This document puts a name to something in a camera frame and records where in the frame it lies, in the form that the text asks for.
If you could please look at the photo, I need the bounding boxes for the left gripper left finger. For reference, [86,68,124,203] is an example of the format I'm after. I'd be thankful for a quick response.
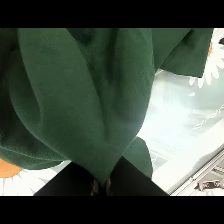
[33,161,99,197]

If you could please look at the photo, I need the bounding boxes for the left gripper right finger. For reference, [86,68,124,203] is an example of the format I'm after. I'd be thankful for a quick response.
[106,156,169,197]

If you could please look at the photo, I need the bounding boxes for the dark green garment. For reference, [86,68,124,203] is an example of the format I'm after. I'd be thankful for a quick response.
[0,27,214,186]

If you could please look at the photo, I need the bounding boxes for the silver frame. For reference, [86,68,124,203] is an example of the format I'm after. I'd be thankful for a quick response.
[168,151,224,197]

